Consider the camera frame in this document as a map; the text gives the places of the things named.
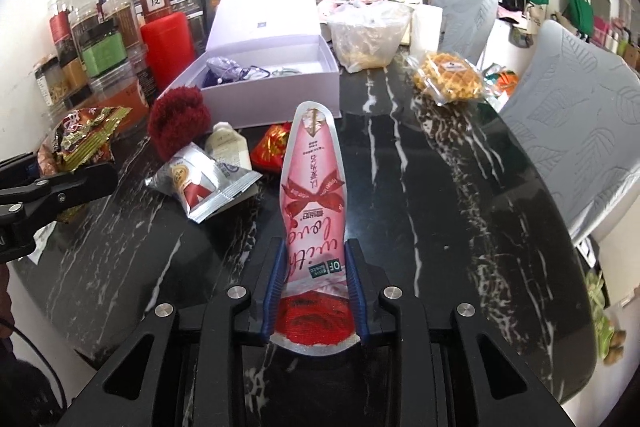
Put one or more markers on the white gift box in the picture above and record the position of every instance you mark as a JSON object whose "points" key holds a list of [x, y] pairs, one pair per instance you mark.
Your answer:
{"points": [[280, 99]]}

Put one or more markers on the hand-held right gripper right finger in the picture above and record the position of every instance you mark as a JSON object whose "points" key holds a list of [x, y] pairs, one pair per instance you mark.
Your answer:
{"points": [[356, 292]]}

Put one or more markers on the seed jar black label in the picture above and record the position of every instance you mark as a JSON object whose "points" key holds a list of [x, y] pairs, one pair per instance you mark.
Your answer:
{"points": [[47, 82]]}

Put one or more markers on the red plastic canister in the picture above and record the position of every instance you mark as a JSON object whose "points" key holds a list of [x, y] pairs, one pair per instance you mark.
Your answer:
{"points": [[167, 47]]}

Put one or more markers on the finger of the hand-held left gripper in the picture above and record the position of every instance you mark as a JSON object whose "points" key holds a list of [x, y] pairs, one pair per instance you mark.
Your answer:
{"points": [[75, 184], [20, 161]]}

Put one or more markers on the pink red pouch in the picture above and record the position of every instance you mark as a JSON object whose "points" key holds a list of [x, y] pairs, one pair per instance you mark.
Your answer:
{"points": [[312, 187]]}

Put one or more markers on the packed waffle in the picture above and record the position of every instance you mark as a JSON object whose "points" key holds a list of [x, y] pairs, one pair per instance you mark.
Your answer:
{"points": [[450, 77]]}

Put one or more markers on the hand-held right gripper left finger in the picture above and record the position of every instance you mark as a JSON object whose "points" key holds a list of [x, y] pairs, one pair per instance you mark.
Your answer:
{"points": [[274, 287]]}

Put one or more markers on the small white bottle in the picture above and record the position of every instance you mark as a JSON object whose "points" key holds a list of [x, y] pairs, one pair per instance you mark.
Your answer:
{"points": [[227, 144]]}

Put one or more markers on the large grey leaf chair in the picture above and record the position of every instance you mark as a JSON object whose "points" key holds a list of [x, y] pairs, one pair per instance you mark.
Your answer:
{"points": [[575, 117]]}

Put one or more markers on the small grey leaf chair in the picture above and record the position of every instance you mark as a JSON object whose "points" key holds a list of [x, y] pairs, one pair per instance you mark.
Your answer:
{"points": [[462, 19]]}

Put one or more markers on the gold red snack packet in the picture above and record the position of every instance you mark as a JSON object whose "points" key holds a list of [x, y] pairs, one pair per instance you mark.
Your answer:
{"points": [[80, 132]]}

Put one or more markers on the red fluffy scrunchie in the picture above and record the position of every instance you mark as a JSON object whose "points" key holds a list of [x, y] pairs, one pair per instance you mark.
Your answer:
{"points": [[175, 119]]}

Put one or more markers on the clear plastic food bag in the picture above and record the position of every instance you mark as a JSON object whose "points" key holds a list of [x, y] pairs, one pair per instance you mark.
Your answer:
{"points": [[367, 37]]}

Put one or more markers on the dark jar green label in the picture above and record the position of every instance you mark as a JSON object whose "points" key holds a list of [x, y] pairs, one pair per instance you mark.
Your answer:
{"points": [[102, 49]]}

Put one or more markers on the small red snack packet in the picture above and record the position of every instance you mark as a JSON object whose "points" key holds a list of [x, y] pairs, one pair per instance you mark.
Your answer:
{"points": [[270, 147]]}

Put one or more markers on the clear jar red label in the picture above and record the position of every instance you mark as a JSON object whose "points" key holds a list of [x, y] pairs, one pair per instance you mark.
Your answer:
{"points": [[60, 24]]}

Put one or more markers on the jar with yellow contents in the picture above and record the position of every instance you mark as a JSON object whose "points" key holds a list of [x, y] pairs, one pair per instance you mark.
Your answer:
{"points": [[75, 74]]}

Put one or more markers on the clear jar brown contents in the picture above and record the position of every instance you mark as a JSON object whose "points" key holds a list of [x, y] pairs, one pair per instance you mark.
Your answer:
{"points": [[122, 19]]}

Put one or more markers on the orange snack packet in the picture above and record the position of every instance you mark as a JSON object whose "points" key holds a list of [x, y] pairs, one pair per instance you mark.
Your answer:
{"points": [[500, 82]]}

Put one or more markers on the silver snack packet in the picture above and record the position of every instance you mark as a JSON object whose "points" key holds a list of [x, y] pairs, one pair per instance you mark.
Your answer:
{"points": [[200, 189]]}

